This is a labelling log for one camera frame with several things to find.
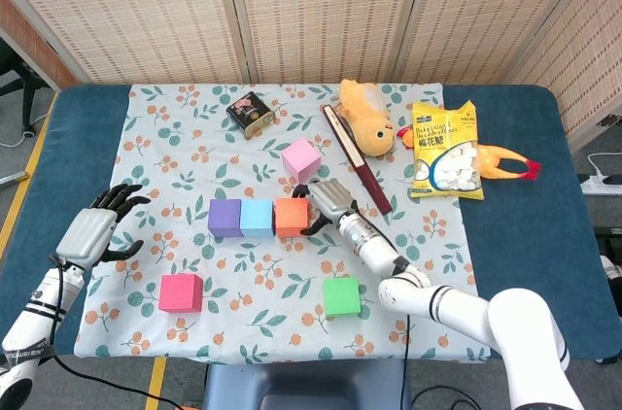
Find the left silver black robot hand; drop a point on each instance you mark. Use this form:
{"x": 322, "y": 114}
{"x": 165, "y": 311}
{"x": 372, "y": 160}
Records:
{"x": 87, "y": 235}

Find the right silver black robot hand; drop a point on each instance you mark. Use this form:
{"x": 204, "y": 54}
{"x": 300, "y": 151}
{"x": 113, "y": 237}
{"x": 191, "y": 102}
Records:
{"x": 333, "y": 198}

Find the orange foam cube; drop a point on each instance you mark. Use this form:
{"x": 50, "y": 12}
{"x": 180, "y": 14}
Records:
{"x": 291, "y": 218}

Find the pink foam cube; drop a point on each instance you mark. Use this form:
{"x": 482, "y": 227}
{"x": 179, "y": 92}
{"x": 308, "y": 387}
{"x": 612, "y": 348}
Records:
{"x": 301, "y": 160}

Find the red foam cube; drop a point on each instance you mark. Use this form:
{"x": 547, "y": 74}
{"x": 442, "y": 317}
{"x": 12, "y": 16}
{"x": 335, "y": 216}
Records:
{"x": 180, "y": 293}

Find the purple foam cube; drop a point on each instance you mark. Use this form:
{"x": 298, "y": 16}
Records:
{"x": 225, "y": 218}

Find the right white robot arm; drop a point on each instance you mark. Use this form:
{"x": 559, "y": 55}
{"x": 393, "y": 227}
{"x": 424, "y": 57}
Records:
{"x": 461, "y": 305}

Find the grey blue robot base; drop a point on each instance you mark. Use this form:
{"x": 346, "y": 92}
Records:
{"x": 306, "y": 381}

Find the dark red folded fan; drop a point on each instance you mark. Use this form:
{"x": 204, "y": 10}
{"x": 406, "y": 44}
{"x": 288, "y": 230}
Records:
{"x": 357, "y": 160}

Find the light blue foam cube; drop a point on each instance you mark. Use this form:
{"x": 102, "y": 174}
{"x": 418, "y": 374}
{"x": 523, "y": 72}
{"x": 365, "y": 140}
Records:
{"x": 257, "y": 218}

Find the yellow plush chick toy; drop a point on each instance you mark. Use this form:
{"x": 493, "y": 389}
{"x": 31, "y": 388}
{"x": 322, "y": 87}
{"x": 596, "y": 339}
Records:
{"x": 371, "y": 130}

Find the blue table cover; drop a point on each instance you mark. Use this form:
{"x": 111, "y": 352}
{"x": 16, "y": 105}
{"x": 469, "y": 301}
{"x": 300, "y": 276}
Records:
{"x": 82, "y": 138}

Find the green foam cube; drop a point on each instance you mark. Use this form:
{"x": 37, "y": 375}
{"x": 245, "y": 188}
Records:
{"x": 341, "y": 297}

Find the floral print tablecloth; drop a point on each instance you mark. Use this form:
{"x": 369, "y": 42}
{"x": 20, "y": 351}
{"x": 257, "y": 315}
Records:
{"x": 272, "y": 283}

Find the black metal tin can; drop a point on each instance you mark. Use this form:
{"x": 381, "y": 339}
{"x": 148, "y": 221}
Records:
{"x": 249, "y": 113}

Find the yellow marshmallow bag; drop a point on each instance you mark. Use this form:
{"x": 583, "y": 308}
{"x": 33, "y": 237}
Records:
{"x": 444, "y": 152}

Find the rubber chicken toy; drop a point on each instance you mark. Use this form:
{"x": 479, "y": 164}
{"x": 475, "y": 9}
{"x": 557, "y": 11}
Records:
{"x": 500, "y": 162}

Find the woven bamboo screen panel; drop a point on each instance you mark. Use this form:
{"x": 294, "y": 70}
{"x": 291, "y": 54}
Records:
{"x": 583, "y": 55}
{"x": 486, "y": 11}
{"x": 136, "y": 11}
{"x": 325, "y": 11}

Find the black office chair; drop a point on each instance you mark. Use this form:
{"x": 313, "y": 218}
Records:
{"x": 10, "y": 60}

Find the brown wooden board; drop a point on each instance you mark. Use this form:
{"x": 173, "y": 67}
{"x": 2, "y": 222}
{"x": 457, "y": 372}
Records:
{"x": 29, "y": 36}

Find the white power strip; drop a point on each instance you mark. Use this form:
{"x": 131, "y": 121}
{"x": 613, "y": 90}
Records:
{"x": 595, "y": 185}

